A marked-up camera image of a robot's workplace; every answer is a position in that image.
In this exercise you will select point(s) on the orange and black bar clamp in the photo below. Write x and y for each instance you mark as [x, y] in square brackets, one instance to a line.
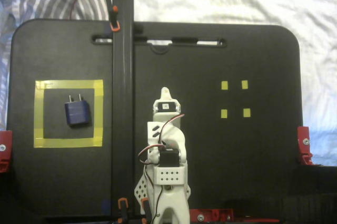
[113, 15]

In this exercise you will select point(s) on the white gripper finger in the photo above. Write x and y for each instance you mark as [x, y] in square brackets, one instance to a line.
[163, 95]
[169, 97]

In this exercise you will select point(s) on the small yellow tape marker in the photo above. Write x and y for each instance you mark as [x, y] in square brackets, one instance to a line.
[224, 85]
[244, 84]
[224, 113]
[247, 112]

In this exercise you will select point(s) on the orange and black spring clamp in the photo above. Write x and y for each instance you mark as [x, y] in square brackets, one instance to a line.
[123, 205]
[145, 206]

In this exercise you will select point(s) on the black backdrop board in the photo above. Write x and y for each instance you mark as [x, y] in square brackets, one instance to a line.
[316, 195]

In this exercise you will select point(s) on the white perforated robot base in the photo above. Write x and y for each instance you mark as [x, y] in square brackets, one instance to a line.
[142, 189]

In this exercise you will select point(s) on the red corner bracket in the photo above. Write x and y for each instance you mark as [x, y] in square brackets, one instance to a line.
[210, 214]
[304, 145]
[5, 150]

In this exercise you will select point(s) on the black flat bar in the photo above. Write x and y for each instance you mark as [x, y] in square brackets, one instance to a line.
[122, 102]

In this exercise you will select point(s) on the blue and white charger block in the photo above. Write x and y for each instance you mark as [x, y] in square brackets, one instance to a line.
[77, 113]

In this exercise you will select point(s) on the yellow tape square outline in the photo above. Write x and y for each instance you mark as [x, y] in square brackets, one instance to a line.
[68, 142]

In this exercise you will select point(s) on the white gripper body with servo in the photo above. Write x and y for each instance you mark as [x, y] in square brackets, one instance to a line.
[166, 116]

